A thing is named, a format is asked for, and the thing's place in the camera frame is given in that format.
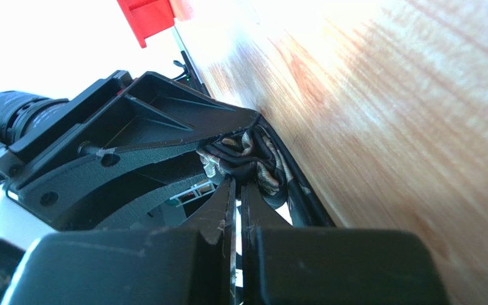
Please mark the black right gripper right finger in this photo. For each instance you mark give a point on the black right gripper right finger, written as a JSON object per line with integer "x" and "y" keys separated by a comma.
{"x": 283, "y": 264}

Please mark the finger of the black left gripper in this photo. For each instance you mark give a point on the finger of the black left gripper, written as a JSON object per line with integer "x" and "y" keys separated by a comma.
{"x": 159, "y": 112}
{"x": 80, "y": 194}

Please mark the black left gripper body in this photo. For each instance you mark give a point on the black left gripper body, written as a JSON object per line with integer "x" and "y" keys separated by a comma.
{"x": 42, "y": 133}

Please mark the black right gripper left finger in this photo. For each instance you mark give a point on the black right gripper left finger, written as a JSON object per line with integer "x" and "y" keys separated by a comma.
{"x": 188, "y": 264}

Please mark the black floral necktie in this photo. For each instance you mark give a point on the black floral necktie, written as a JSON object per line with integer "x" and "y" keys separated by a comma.
{"x": 259, "y": 155}

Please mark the red plastic tray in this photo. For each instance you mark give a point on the red plastic tray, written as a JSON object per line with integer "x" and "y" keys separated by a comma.
{"x": 147, "y": 18}

